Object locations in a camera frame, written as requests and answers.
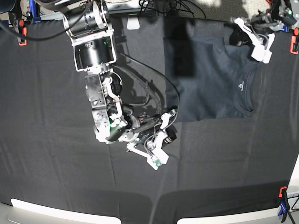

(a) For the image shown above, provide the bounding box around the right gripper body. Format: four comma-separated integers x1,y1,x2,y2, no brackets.
106,113,163,149

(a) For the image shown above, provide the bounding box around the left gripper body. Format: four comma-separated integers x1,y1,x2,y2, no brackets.
243,14,283,44

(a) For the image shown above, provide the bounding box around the dark grey t-shirt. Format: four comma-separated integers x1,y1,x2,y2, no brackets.
164,37,258,122

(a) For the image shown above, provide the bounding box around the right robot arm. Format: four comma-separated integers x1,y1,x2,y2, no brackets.
40,0,177,169

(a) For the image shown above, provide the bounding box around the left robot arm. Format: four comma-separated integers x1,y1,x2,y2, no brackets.
226,0,299,47

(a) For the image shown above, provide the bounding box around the red black clamp right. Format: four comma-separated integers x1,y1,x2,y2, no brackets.
290,28,299,55

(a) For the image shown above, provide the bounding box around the red black clamp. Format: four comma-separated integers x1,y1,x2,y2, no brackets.
13,19,27,46
290,28,299,55

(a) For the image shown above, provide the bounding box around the black table cloth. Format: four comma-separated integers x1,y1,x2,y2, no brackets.
0,31,299,224

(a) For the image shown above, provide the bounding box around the red blue clamp front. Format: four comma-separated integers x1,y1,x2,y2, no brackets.
278,186,290,223

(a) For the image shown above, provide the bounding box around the red black clamp left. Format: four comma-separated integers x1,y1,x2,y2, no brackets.
13,19,27,46

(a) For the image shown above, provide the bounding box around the blue bar clamp left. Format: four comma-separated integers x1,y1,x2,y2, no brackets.
26,0,42,24

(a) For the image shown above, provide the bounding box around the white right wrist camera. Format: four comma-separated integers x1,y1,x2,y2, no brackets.
146,150,169,171

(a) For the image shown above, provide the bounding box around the black cable bundle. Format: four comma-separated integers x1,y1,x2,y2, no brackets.
138,0,207,19

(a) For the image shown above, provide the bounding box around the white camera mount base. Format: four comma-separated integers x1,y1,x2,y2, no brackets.
126,14,140,30

